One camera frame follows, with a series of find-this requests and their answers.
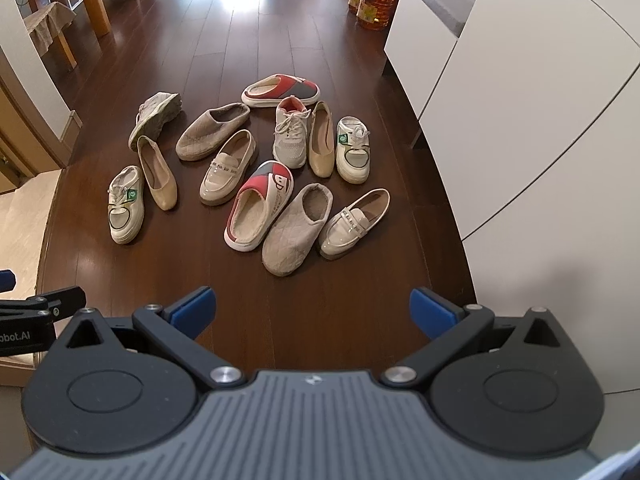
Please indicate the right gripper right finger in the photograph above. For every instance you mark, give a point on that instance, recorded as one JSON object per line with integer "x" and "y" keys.
{"x": 451, "y": 331}

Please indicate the white cabinet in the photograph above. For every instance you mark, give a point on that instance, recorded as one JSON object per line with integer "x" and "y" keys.
{"x": 531, "y": 111}

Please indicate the red grey slipper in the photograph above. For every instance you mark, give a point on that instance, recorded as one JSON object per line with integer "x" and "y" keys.
{"x": 257, "y": 205}
{"x": 270, "y": 91}

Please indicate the cream loafer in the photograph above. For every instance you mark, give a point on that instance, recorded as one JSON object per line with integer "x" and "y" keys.
{"x": 227, "y": 170}
{"x": 353, "y": 222}

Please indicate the beige pump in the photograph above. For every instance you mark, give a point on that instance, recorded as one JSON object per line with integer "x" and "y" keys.
{"x": 158, "y": 176}
{"x": 321, "y": 146}

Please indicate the white green sneaker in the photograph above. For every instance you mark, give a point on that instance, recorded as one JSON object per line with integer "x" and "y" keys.
{"x": 352, "y": 151}
{"x": 125, "y": 205}

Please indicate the beige quilted slipper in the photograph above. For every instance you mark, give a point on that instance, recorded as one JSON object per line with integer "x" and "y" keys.
{"x": 291, "y": 237}

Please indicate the wooden stool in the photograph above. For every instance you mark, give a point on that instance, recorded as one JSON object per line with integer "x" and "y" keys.
{"x": 46, "y": 29}

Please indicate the oil bottle front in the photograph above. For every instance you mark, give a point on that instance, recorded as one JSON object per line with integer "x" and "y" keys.
{"x": 375, "y": 14}

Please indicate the beige fuzzy slipper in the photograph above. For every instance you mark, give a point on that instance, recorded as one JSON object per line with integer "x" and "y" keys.
{"x": 210, "y": 130}

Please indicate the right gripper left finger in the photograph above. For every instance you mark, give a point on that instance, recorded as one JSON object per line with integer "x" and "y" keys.
{"x": 172, "y": 332}

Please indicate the white pink sneaker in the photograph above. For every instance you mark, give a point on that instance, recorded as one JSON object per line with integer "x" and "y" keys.
{"x": 290, "y": 135}

